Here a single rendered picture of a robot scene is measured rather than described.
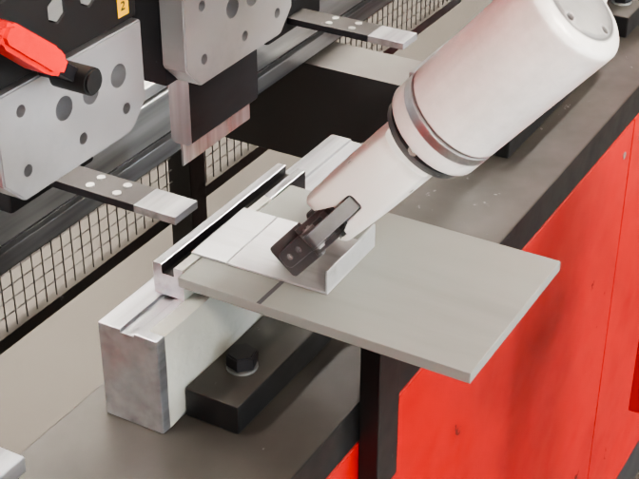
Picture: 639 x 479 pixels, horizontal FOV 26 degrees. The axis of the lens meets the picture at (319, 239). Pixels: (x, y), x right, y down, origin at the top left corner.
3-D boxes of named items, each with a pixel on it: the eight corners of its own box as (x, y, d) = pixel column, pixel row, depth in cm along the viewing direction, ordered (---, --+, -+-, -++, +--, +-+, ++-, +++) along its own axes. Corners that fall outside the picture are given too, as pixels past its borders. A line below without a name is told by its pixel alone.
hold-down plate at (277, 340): (239, 436, 115) (237, 408, 114) (184, 415, 118) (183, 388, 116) (401, 268, 138) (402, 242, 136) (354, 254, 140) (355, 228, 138)
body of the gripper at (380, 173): (432, 64, 107) (347, 142, 115) (375, 116, 100) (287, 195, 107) (496, 136, 108) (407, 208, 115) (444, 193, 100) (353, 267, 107)
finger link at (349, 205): (383, 164, 106) (355, 187, 111) (319, 225, 102) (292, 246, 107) (394, 176, 106) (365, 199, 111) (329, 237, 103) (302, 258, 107)
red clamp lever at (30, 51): (16, 18, 77) (106, 72, 86) (-40, 4, 79) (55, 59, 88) (5, 48, 77) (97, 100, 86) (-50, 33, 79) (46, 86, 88)
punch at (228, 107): (193, 168, 112) (187, 61, 107) (172, 162, 113) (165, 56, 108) (259, 121, 120) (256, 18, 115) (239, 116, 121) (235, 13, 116)
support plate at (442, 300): (470, 384, 103) (471, 373, 102) (178, 287, 114) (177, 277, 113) (559, 271, 116) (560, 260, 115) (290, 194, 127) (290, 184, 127)
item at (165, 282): (183, 300, 116) (182, 271, 114) (154, 291, 117) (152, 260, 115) (305, 198, 130) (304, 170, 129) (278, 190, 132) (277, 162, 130)
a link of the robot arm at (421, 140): (443, 47, 106) (418, 68, 108) (394, 90, 99) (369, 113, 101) (516, 127, 106) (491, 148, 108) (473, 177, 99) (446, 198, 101)
